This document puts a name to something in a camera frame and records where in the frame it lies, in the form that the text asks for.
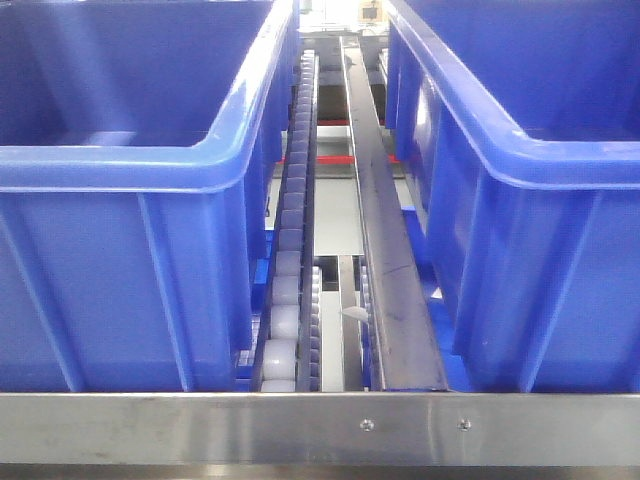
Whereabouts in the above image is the big blue bin left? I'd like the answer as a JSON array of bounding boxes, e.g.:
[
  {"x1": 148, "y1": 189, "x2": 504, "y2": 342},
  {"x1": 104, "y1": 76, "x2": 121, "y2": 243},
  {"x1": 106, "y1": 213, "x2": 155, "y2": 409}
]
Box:
[{"x1": 1, "y1": 1, "x2": 298, "y2": 392}]

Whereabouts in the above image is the steel divider guide rail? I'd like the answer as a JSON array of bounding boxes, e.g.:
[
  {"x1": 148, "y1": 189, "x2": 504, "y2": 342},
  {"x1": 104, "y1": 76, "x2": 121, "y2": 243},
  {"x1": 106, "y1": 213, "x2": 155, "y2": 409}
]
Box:
[{"x1": 339, "y1": 36, "x2": 449, "y2": 392}]

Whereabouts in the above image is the big blue bin right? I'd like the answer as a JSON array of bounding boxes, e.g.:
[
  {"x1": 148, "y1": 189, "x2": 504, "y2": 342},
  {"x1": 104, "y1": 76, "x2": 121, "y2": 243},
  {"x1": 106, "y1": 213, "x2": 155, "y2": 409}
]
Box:
[{"x1": 386, "y1": 1, "x2": 639, "y2": 393}]

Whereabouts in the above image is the big blue bin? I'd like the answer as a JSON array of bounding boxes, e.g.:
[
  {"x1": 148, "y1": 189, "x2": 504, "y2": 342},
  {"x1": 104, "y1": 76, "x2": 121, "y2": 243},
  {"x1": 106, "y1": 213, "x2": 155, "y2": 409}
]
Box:
[
  {"x1": 386, "y1": 1, "x2": 639, "y2": 393},
  {"x1": 1, "y1": 1, "x2": 298, "y2": 392}
]

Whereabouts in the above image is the white roller conveyor track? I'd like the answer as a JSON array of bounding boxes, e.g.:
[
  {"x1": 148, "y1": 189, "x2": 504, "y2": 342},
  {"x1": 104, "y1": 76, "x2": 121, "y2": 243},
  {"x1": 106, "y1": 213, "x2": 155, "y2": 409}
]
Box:
[{"x1": 249, "y1": 50, "x2": 318, "y2": 393}]

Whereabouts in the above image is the lower roller conveyor track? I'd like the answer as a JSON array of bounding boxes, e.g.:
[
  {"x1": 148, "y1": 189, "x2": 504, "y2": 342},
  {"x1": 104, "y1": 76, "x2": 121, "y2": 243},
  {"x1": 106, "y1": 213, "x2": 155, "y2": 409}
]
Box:
[{"x1": 309, "y1": 266, "x2": 322, "y2": 392}]

